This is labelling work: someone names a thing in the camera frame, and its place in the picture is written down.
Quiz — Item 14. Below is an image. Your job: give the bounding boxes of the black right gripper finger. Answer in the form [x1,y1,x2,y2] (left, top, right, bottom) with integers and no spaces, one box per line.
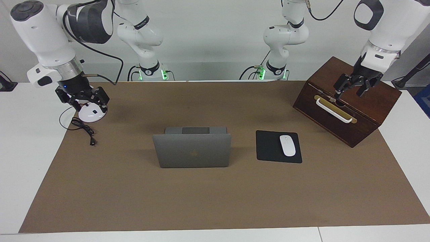
[91,87,110,113]
[55,89,83,112]

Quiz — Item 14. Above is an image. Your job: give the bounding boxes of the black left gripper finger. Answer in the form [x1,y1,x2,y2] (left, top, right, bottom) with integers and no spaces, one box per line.
[357,80,377,97]
[334,73,353,99]

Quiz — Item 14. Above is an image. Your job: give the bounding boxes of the silver laptop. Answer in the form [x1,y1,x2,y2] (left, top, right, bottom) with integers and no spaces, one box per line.
[153,126,232,168]

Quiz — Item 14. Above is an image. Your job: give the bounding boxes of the dark brown wooden box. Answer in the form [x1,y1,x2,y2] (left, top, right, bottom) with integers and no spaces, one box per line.
[293,56,402,148]

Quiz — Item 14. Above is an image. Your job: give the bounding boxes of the white desk lamp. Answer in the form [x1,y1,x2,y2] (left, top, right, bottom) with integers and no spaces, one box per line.
[78,102,107,123]

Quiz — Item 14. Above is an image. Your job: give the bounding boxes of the black tripod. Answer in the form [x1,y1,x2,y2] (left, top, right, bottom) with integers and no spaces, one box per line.
[391,53,430,89]

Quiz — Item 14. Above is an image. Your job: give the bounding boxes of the blue object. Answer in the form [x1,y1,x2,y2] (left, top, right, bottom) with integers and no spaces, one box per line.
[414,84,430,119]

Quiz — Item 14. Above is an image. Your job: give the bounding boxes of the black stand foot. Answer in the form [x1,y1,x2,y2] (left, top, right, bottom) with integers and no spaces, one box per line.
[0,71,18,92]

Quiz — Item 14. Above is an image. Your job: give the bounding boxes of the white computer mouse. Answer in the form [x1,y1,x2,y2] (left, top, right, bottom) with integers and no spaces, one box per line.
[279,135,296,157]

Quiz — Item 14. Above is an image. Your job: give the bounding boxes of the black mouse pad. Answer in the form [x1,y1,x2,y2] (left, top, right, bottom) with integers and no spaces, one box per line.
[256,130,303,164]

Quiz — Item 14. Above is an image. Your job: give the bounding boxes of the brown table mat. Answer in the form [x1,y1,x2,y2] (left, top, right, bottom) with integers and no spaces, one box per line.
[18,81,430,233]

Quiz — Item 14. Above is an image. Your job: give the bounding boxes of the brass handle plate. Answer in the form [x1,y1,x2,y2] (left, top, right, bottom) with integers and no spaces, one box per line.
[314,95,357,124]

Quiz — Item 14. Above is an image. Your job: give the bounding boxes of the white box handle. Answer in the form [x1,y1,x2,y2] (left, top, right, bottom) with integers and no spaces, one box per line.
[316,97,353,123]

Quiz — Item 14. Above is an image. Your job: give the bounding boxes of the black lamp power cable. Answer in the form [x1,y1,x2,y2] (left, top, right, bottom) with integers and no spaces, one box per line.
[59,106,98,146]

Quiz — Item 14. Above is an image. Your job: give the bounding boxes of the black right arm base cables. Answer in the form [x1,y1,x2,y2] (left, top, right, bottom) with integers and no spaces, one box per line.
[127,65,141,82]

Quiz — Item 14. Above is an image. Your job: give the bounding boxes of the black arm base cables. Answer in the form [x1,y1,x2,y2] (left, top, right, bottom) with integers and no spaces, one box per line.
[127,65,141,82]
[239,50,271,80]

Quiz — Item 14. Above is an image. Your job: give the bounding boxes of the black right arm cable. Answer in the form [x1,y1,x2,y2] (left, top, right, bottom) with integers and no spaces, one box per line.
[62,2,124,85]

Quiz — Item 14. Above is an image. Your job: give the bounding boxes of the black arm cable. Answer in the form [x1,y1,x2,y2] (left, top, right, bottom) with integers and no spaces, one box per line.
[62,2,124,85]
[304,0,345,21]

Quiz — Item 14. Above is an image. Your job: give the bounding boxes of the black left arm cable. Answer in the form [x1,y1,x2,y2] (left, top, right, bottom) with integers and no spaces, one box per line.
[304,0,345,21]

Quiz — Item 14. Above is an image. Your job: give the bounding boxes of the black left arm base cables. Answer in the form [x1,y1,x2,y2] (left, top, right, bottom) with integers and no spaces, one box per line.
[239,50,271,80]

